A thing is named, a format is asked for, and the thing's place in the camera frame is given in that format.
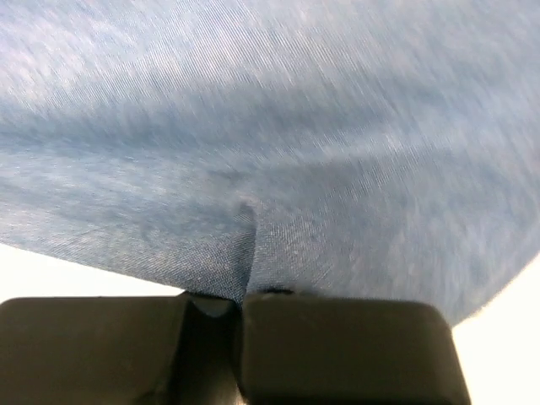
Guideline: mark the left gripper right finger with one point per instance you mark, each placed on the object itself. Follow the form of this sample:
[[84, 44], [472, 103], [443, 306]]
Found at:
[[300, 349]]

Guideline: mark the blue pillowcase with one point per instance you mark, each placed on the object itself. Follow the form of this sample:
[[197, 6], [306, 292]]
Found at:
[[384, 149]]

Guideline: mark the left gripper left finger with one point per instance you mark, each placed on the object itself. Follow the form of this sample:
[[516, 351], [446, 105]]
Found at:
[[118, 350]]

